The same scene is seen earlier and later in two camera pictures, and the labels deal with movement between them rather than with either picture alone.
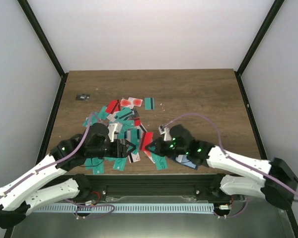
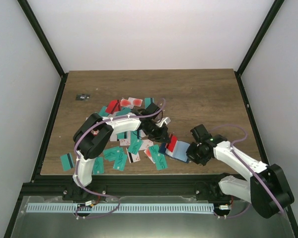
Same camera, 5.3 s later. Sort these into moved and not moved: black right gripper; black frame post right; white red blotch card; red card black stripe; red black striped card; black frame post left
Moved: black right gripper; red card black stripe
Not moved: white red blotch card; black frame post right; red black striped card; black frame post left
